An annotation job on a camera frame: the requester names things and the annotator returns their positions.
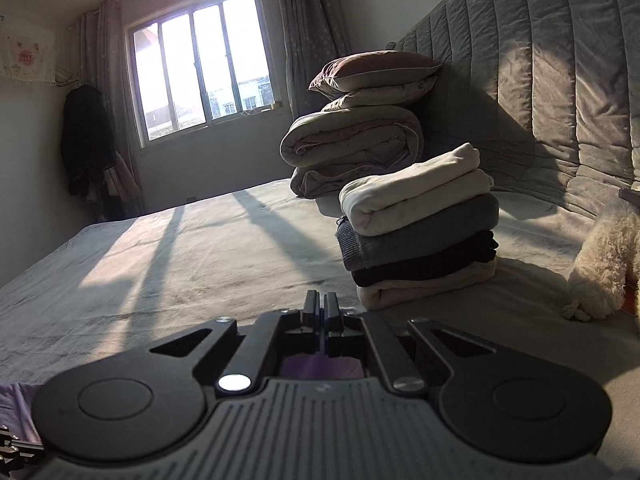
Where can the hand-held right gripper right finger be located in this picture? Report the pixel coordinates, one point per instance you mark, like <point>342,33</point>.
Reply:
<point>331,317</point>

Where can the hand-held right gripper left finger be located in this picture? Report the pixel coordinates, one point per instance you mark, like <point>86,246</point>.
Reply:
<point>311,315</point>

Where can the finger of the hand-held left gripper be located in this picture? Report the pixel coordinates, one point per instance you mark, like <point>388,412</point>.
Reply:
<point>15,450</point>

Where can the purple long-sleeve shirt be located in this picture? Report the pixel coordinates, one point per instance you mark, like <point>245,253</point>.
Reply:
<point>320,367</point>

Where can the folded beige garment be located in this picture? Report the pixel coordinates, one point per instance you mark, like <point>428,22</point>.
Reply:
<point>425,290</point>

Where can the folded black garment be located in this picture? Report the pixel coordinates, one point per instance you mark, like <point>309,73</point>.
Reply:
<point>425,265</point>

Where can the folded grey knit sweater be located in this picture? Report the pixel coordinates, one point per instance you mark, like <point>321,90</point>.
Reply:
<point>425,240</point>

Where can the grey bed blanket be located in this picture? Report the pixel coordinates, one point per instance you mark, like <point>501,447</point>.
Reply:
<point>200,260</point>

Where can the folded cream garment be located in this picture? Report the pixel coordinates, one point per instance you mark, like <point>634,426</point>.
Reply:
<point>410,195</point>

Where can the folded beige pink duvet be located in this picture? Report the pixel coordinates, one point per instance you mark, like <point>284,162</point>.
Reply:
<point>350,140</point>

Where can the light grey pillow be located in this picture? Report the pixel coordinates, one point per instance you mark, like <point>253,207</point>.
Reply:
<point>380,97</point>

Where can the maroon grey pillow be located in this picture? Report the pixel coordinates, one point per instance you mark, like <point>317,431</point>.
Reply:
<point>370,67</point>

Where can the white fluffy plush toy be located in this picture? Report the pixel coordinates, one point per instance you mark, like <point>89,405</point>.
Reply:
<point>600,260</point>

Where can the window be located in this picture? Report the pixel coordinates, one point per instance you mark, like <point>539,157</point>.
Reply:
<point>200,60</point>

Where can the grey star-patterned curtain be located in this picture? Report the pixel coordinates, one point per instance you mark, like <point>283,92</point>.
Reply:
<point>310,35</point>

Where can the grey curtain beside coat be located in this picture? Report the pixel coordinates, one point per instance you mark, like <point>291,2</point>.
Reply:
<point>107,50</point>

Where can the air conditioner with cloth cover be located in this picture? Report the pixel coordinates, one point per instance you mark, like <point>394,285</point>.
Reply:
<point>30,55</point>

